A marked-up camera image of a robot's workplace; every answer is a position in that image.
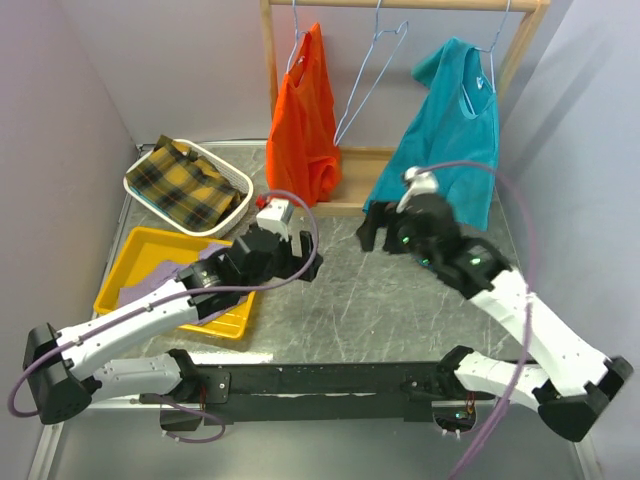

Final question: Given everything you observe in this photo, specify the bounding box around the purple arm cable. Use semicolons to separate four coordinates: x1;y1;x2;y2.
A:
7;189;321;418
417;160;539;480

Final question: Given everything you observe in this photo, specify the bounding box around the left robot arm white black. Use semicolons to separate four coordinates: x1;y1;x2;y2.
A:
8;223;322;425

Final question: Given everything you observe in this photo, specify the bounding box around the wooden clothes rack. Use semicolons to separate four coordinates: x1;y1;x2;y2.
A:
259;0;551;217

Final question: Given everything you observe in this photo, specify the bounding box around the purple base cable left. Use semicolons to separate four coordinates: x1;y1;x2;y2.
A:
147;391;223;444

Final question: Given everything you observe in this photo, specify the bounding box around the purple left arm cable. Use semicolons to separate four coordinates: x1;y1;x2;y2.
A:
7;189;321;418

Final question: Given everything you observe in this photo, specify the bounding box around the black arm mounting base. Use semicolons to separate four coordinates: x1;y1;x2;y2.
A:
138;362;496;433

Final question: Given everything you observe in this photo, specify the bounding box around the orange t shirt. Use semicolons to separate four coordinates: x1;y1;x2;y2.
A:
266;23;342;206

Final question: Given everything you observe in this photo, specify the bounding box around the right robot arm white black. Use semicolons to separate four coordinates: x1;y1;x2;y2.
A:
356;193;634;442

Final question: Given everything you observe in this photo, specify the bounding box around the teal t shirt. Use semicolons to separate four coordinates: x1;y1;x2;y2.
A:
363;37;500;231

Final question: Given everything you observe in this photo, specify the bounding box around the white plastic basket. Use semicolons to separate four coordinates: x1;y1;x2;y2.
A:
123;135;254;238

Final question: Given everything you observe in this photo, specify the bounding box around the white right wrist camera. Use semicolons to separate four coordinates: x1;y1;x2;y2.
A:
396;167;439;213

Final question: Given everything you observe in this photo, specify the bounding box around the blue wire hanger under orange shirt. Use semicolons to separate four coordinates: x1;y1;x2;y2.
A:
285;0;308;73

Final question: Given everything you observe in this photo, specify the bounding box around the yellow plastic tray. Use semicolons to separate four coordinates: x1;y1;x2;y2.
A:
94;227;255;340

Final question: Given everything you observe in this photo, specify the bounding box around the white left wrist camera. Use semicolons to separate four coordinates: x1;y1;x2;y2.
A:
256;198;294;240

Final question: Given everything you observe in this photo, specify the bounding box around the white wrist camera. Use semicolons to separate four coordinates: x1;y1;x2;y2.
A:
396;167;439;213
256;198;294;240

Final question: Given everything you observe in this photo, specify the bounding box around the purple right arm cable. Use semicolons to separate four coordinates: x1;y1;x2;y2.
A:
417;160;539;480

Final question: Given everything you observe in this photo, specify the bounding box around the lavender t shirt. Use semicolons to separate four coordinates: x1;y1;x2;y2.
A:
117;260;247;326

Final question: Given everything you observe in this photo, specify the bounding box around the yellow plaid shirt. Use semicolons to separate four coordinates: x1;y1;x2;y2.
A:
125;135;245;233

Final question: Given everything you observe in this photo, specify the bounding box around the blue wire hanger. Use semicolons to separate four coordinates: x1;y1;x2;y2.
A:
285;0;308;73
333;1;409;146
459;0;513;119

